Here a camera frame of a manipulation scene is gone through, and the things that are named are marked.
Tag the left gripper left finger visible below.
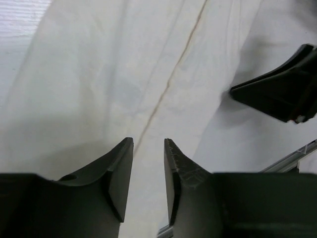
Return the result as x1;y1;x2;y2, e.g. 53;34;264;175
0;137;134;238

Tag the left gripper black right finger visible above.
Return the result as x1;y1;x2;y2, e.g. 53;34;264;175
163;138;317;238

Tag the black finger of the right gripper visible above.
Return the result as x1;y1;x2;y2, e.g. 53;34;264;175
229;44;317;123

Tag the white t shirt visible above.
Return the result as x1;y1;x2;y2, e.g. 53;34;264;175
0;0;317;238

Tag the aluminium rail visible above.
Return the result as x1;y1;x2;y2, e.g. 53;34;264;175
157;140;317;238

